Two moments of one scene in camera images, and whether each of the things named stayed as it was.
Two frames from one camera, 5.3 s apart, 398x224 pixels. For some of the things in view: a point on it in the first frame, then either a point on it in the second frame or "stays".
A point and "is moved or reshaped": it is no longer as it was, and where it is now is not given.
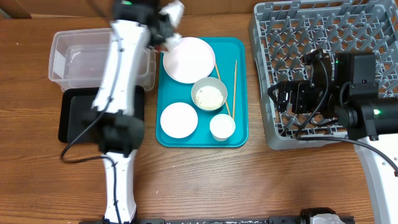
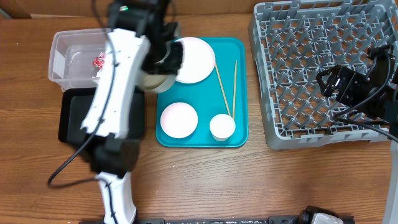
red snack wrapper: [160, 48] is moved or reshaped
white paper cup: [222, 126] stays
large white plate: [191, 61] stays
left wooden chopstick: [219, 76] stays
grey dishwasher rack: [282, 33] stays
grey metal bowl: [209, 94] -> [155, 83]
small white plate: [178, 120] stays
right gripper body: [294, 97] -> [337, 83]
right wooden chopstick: [234, 89] stays
